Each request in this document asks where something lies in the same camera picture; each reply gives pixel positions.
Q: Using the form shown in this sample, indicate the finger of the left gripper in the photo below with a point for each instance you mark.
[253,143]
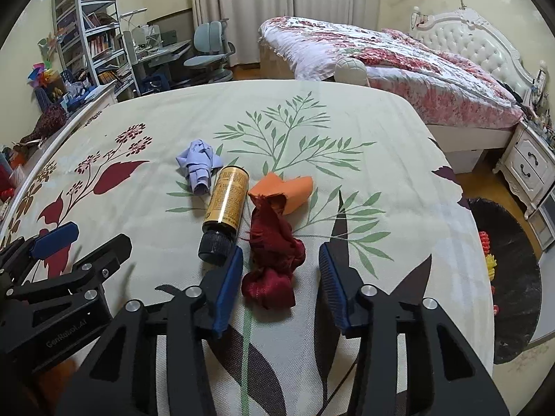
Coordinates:
[53,242]

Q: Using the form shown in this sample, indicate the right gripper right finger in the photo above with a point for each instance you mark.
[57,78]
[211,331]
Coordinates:
[411,356]

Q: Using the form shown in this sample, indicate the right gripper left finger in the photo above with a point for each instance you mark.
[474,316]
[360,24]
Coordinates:
[119,375]

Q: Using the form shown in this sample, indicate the yellow foam fruit net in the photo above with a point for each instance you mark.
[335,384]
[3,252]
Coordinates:
[491,264]

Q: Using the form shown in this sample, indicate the red foam fruit net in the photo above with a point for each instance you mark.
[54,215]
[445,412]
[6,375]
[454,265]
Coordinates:
[485,242]

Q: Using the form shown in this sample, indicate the lavender paper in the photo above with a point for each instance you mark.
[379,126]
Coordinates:
[199,163]

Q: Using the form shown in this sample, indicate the red gold cylindrical can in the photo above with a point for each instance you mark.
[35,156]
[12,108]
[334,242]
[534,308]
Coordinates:
[224,215]

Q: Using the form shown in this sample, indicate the dark red ribbon bundle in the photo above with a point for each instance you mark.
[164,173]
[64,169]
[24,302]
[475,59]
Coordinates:
[274,253]

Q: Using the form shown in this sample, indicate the orange paper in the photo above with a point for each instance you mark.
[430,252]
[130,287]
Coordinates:
[284,195]

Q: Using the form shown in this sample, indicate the red plastic bag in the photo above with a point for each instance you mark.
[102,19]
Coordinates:
[495,307]

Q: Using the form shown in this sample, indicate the black lined trash bin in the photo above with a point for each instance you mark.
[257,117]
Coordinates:
[517,284]

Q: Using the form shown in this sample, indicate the dark red knitted item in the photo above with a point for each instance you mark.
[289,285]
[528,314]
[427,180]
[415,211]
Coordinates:
[53,119]

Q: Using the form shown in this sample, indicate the floral leaf bedsheet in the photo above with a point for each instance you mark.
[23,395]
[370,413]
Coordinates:
[379,179]

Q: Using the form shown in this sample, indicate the colourful paper pinwheel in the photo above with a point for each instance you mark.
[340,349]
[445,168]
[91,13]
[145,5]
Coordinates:
[41,76]

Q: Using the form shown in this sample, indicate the plastic drawer storage unit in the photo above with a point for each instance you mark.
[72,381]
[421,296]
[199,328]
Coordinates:
[543,221]

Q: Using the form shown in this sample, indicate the grey study desk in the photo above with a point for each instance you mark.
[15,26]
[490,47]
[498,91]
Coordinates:
[159,58]

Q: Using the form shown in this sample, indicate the white curved bookshelf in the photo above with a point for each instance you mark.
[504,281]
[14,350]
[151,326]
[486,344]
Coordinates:
[92,46]

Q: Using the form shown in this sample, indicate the white two-drawer nightstand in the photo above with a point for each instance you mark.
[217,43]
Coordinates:
[527,165]

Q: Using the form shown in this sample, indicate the grey ergonomic desk chair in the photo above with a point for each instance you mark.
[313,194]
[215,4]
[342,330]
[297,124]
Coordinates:
[212,51]

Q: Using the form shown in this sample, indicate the pink floral quilt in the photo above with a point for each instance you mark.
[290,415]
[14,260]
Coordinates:
[444,88]

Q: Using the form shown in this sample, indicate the white tufted double bed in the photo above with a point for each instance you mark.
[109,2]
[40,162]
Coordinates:
[466,33]

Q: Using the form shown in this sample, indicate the white round bedpost knob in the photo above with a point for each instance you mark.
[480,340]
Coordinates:
[351,71]

